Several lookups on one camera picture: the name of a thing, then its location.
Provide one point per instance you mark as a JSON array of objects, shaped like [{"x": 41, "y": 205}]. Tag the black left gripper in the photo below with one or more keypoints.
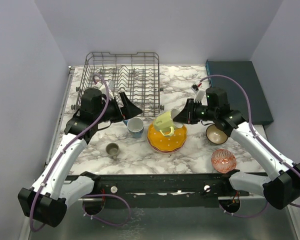
[{"x": 129, "y": 110}]

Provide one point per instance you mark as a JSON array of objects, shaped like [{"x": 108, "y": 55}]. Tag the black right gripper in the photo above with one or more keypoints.
[{"x": 186, "y": 115}]

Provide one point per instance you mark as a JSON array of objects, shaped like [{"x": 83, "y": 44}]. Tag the pale yellow mug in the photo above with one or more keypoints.
[{"x": 165, "y": 123}]

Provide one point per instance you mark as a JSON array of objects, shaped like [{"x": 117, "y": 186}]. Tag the blue floral mug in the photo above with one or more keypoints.
[{"x": 135, "y": 127}]

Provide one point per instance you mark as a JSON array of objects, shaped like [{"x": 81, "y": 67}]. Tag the brown patterned bowl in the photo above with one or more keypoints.
[{"x": 215, "y": 135}]

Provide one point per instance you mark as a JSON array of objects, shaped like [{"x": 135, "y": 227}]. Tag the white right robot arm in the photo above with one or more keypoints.
[{"x": 281, "y": 185}]

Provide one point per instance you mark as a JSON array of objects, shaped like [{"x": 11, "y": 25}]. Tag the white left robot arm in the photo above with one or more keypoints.
[{"x": 48, "y": 199}]

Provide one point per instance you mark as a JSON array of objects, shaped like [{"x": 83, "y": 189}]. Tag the orange polka dot plate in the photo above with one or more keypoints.
[{"x": 180, "y": 135}]

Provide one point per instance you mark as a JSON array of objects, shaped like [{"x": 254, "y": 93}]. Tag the pink plate under stack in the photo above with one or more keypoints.
[{"x": 166, "y": 147}]

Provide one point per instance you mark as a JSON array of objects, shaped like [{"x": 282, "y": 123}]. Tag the small grey cup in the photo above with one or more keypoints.
[{"x": 112, "y": 149}]

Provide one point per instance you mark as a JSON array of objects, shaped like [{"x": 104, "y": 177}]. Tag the red patterned glass bowl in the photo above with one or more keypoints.
[{"x": 223, "y": 161}]

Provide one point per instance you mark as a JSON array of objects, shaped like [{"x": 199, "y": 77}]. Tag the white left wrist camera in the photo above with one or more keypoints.
[{"x": 107, "y": 86}]

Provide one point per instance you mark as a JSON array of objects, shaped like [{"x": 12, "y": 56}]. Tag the grey wire dish rack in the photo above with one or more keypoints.
[{"x": 136, "y": 74}]

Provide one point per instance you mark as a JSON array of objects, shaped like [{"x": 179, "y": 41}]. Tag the blue network switch box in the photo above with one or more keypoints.
[{"x": 244, "y": 73}]

